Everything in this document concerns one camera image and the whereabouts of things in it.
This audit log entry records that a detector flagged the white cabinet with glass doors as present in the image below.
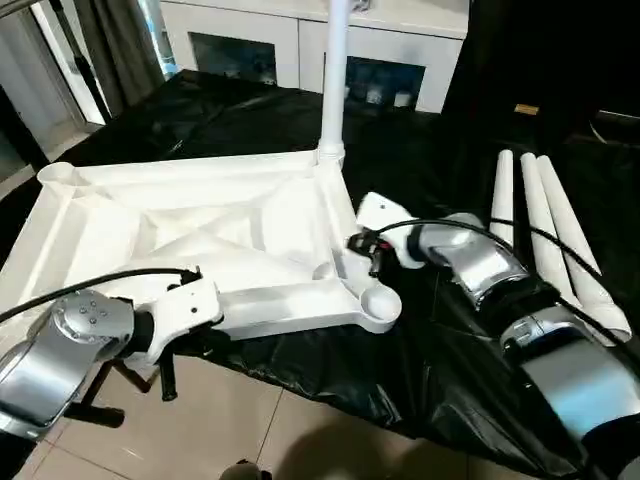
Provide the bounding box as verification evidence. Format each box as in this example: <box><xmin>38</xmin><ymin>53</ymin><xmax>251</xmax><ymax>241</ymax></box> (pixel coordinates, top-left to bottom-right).
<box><xmin>159</xmin><ymin>0</ymin><xmax>471</xmax><ymax>115</ymax></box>

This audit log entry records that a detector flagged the black and white stand pole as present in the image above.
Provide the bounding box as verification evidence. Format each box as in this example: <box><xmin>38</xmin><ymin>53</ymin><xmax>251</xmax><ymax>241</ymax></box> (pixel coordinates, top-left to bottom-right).
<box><xmin>29</xmin><ymin>0</ymin><xmax>112</xmax><ymax>127</ymax></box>

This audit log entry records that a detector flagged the black folding table frame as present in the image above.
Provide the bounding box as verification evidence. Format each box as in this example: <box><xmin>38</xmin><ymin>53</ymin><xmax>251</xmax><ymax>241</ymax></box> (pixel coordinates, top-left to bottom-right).
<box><xmin>63</xmin><ymin>348</ymin><xmax>182</xmax><ymax>430</ymax></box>

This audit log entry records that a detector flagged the long black bar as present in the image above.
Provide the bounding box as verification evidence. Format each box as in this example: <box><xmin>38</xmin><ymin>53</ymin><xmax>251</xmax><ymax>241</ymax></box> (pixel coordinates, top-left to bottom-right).
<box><xmin>597</xmin><ymin>109</ymin><xmax>640</xmax><ymax>125</ymax></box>

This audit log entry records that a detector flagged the black mat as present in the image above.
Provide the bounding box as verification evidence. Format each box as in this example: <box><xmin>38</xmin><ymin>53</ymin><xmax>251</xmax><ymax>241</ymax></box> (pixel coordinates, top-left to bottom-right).
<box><xmin>0</xmin><ymin>68</ymin><xmax>640</xmax><ymax>479</ymax></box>

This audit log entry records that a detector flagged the dark brown rounded object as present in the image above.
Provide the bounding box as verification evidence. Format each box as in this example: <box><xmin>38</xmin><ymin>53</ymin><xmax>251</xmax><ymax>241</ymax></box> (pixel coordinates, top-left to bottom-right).
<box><xmin>222</xmin><ymin>459</ymin><xmax>276</xmax><ymax>480</ymax></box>

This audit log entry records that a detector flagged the white plastic table top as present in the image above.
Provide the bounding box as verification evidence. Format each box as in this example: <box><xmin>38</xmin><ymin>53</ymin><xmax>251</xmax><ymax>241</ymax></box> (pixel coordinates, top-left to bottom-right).
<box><xmin>0</xmin><ymin>147</ymin><xmax>404</xmax><ymax>342</ymax></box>

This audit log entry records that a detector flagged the white plastic table leg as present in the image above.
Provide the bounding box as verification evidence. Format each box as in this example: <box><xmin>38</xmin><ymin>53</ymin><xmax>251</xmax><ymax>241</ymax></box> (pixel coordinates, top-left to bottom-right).
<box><xmin>488</xmin><ymin>148</ymin><xmax>517</xmax><ymax>247</ymax></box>
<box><xmin>519</xmin><ymin>153</ymin><xmax>574</xmax><ymax>299</ymax></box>
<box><xmin>535</xmin><ymin>155</ymin><xmax>634</xmax><ymax>350</ymax></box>
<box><xmin>318</xmin><ymin>0</ymin><xmax>355</xmax><ymax>162</ymax></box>

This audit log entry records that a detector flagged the grey curtain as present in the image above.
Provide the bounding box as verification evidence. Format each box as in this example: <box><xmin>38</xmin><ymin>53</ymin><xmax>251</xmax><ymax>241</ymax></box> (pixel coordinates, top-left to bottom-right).
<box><xmin>74</xmin><ymin>0</ymin><xmax>167</xmax><ymax>110</ymax></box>

